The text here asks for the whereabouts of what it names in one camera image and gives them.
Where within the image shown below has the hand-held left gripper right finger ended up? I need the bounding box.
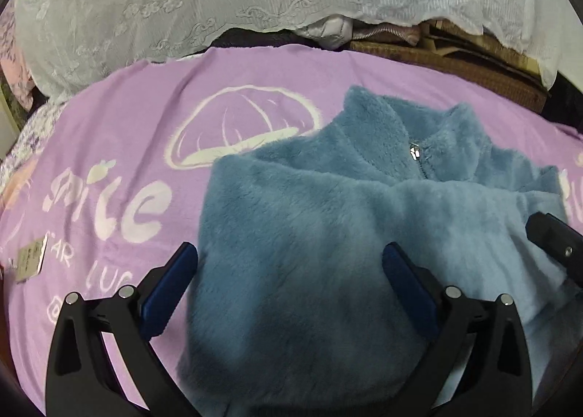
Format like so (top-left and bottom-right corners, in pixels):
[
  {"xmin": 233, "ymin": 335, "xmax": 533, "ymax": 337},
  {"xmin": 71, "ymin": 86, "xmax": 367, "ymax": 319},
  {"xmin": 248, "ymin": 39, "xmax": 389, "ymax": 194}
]
[{"xmin": 382, "ymin": 241, "xmax": 535, "ymax": 417}]

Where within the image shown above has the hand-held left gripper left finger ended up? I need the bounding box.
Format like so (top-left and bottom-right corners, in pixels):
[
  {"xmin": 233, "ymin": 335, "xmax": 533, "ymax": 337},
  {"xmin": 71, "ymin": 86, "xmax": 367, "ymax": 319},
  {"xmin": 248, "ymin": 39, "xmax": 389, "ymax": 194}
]
[{"xmin": 44, "ymin": 241, "xmax": 199, "ymax": 417}]

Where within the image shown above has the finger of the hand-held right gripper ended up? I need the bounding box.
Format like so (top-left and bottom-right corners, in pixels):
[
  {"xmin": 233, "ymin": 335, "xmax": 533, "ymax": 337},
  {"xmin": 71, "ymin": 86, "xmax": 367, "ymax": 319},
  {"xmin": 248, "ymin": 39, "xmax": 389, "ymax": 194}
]
[{"xmin": 525, "ymin": 212, "xmax": 583, "ymax": 282}]

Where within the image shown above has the blue fleece zip jacket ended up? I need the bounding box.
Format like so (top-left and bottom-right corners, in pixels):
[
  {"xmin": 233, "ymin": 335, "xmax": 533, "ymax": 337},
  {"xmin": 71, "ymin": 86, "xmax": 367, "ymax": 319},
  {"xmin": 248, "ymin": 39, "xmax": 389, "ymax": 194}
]
[{"xmin": 177, "ymin": 85, "xmax": 583, "ymax": 417}]

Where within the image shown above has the small paper tag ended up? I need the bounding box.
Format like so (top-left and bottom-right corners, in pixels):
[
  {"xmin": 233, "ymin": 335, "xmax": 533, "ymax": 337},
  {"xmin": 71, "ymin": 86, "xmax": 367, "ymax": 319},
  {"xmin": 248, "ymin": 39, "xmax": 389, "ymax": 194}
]
[{"xmin": 15, "ymin": 236, "xmax": 49, "ymax": 284}]

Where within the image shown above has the purple printed blanket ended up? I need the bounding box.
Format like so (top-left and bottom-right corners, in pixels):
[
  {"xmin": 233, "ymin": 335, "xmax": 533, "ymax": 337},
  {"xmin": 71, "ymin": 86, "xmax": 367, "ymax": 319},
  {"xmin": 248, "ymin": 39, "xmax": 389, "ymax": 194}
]
[{"xmin": 0, "ymin": 44, "xmax": 583, "ymax": 417}]

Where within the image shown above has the white purple floral sheet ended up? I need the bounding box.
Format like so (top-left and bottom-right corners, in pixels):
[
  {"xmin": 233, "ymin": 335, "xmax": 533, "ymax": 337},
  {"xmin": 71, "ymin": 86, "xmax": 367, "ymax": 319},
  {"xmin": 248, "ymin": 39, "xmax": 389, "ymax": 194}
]
[{"xmin": 0, "ymin": 100, "xmax": 71, "ymax": 192}]

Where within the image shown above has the woven wicker basket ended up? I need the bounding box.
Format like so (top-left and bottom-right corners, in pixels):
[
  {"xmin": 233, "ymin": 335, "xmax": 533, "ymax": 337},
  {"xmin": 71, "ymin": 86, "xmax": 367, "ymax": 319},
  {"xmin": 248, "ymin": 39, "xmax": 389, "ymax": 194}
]
[{"xmin": 350, "ymin": 20, "xmax": 548, "ymax": 113}]

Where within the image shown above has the flat brown cardboard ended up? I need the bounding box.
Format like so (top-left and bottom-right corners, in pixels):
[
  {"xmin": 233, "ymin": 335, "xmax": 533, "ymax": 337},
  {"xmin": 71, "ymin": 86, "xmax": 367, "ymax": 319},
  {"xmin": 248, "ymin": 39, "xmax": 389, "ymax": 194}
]
[{"xmin": 416, "ymin": 20, "xmax": 543, "ymax": 76}]

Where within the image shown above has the pink striped garment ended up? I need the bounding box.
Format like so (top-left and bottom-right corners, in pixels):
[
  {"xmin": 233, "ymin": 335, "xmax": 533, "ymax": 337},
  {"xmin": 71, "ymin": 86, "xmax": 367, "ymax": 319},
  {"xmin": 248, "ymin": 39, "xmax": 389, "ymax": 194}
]
[{"xmin": 353, "ymin": 23, "xmax": 420, "ymax": 45}]

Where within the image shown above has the white padded garment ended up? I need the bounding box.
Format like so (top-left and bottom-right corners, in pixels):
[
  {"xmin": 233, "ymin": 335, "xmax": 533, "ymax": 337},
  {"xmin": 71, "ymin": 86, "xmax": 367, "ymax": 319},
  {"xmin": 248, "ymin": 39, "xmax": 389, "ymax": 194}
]
[{"xmin": 295, "ymin": 16, "xmax": 355, "ymax": 52}]

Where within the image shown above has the pink floral cloth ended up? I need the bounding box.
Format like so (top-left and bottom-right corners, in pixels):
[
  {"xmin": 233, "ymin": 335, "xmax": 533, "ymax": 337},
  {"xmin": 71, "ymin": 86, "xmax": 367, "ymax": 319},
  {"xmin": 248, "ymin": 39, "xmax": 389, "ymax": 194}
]
[{"xmin": 0, "ymin": 7, "xmax": 35, "ymax": 110}]

